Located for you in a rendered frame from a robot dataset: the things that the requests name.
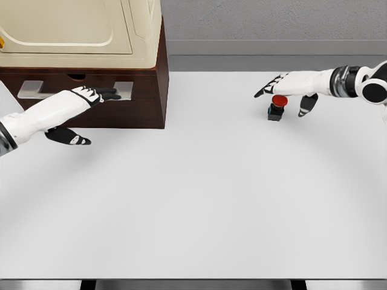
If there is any dark brown wooden cabinet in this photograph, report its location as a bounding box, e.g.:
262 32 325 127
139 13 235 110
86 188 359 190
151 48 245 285
0 14 171 131

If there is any brown cabinet drawer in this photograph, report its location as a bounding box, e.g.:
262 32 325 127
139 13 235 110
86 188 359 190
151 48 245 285
1 73 157 102

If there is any silver metal drawer handle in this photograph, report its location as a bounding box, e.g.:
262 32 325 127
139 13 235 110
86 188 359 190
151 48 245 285
17 80 134 102

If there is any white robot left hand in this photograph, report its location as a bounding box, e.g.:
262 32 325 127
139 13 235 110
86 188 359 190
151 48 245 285
36 86 122 146

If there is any cream plastic appliance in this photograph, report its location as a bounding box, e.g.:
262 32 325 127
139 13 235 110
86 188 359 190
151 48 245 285
0 0 161 71

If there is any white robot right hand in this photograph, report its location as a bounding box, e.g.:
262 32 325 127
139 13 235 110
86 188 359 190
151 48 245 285
253 71 326 118

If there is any red button black switch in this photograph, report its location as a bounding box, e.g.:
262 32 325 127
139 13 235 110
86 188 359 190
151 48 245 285
267 94 289 123

